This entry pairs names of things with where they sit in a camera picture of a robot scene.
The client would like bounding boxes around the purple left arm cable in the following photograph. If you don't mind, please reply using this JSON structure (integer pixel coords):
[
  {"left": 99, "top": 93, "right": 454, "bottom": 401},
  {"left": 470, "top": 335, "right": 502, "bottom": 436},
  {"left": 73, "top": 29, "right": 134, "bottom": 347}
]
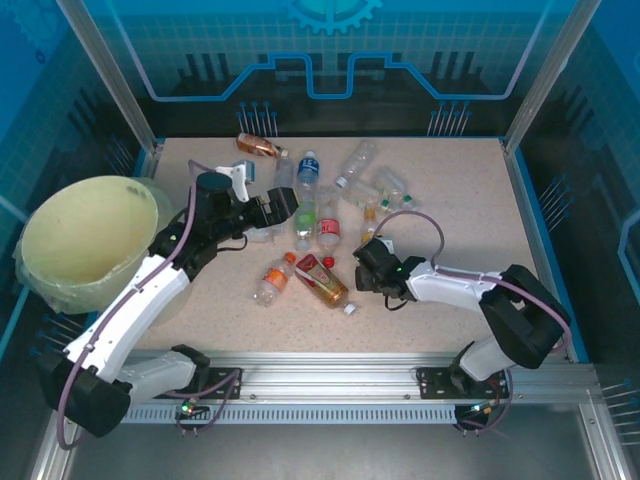
[{"left": 55, "top": 158, "right": 202, "bottom": 451}]

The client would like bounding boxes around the white slotted cable duct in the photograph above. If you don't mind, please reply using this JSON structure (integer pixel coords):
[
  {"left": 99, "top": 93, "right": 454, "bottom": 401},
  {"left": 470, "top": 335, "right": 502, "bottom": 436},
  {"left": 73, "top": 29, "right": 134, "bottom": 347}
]
[{"left": 122, "top": 403, "right": 461, "bottom": 426}]

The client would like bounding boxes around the orange label orange cap bottle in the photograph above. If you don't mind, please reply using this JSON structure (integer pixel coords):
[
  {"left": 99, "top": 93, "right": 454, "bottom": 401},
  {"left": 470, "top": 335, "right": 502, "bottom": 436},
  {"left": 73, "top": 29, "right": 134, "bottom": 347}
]
[{"left": 253, "top": 251, "right": 298, "bottom": 308}]

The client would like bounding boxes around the red label clear bottle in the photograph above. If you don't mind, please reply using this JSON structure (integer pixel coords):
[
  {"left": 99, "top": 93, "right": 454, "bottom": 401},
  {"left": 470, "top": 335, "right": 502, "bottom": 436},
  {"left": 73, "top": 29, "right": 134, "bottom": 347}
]
[{"left": 315, "top": 184, "right": 343, "bottom": 268}]

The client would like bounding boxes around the brown label tea bottle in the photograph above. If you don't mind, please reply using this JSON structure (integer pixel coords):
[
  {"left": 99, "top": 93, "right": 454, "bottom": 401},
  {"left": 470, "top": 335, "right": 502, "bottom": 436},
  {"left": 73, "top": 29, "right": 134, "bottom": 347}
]
[{"left": 236, "top": 132, "right": 291, "bottom": 160}]

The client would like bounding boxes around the blue label water bottle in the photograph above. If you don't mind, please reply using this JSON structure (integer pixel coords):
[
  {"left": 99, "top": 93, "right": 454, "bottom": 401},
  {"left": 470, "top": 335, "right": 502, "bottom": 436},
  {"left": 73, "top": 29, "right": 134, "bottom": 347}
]
[{"left": 295, "top": 149, "right": 322, "bottom": 201}]

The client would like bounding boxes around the clear bottle with text label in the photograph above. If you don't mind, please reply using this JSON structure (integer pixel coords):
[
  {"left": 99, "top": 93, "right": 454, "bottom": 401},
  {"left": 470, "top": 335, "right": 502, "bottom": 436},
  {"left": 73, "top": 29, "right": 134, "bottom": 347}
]
[{"left": 273, "top": 155, "right": 297, "bottom": 193}]

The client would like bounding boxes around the red yellow label tea bottle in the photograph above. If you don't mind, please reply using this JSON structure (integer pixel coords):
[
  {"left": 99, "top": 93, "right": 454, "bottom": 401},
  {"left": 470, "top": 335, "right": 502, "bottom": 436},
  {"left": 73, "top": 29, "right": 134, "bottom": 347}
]
[{"left": 293, "top": 252, "right": 360, "bottom": 318}]

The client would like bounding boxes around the small clear bottle green cap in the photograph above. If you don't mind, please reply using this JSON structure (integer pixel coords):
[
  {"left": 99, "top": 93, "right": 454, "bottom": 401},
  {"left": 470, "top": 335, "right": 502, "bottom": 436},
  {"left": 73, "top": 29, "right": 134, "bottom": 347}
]
[
  {"left": 374, "top": 167, "right": 419, "bottom": 209},
  {"left": 344, "top": 180, "right": 392, "bottom": 211}
]

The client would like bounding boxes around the pale yellow round bin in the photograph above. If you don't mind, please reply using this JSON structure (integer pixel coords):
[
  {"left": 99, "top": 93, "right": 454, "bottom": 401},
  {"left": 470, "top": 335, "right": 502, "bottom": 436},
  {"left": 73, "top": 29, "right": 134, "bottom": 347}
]
[{"left": 14, "top": 174, "right": 174, "bottom": 316}]

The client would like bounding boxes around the crushed clear plastic bottle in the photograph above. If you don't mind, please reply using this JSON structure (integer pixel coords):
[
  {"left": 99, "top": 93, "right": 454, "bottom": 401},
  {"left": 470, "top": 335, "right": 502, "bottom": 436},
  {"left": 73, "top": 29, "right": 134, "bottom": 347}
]
[{"left": 246, "top": 223, "right": 284, "bottom": 246}]

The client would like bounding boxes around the aluminium mounting rail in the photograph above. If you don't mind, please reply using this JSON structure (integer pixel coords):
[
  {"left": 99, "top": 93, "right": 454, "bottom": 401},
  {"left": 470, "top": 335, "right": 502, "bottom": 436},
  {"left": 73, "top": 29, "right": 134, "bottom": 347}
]
[{"left": 124, "top": 349, "right": 601, "bottom": 404}]

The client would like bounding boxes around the large ribbed clear bottle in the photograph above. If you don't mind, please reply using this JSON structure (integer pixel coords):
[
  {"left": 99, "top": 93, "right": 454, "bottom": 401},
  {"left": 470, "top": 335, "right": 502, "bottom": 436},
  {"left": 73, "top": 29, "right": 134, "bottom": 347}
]
[{"left": 334, "top": 139, "right": 380, "bottom": 190}]

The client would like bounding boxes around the aluminium frame post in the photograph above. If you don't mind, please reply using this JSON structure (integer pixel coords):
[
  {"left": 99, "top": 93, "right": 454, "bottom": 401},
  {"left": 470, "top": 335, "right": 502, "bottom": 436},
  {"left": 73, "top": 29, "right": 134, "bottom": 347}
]
[
  {"left": 54, "top": 0, "right": 164, "bottom": 157},
  {"left": 501, "top": 0, "right": 597, "bottom": 154}
]

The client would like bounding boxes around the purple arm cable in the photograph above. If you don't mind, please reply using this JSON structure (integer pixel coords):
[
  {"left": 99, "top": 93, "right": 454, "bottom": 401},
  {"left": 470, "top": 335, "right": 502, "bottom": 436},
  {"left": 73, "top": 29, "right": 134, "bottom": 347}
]
[
  {"left": 55, "top": 158, "right": 202, "bottom": 451},
  {"left": 372, "top": 209, "right": 574, "bottom": 357}
]

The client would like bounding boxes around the green label clear bottle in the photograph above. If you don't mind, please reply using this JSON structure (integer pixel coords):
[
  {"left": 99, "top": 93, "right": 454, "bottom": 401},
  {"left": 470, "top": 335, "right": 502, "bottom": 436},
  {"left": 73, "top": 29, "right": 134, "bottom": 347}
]
[{"left": 292, "top": 197, "right": 320, "bottom": 251}]

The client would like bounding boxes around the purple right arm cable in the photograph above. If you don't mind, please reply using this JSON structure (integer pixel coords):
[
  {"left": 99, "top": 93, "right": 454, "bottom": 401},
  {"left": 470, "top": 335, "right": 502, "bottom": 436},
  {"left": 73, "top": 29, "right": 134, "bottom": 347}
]
[{"left": 372, "top": 209, "right": 574, "bottom": 357}]

